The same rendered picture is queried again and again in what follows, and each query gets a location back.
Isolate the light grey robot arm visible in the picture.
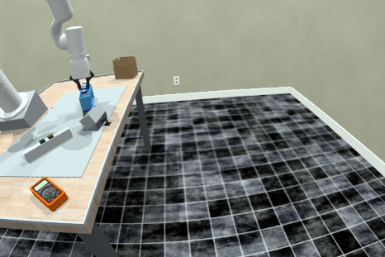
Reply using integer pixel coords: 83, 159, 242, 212
0, 0, 90, 119

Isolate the orange digital multimeter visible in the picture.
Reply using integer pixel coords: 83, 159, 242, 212
30, 177, 68, 212

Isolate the small open brown cardboard box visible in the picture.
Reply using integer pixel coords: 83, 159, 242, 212
112, 56, 138, 79

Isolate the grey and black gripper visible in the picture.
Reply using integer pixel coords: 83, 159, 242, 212
69, 57, 94, 91

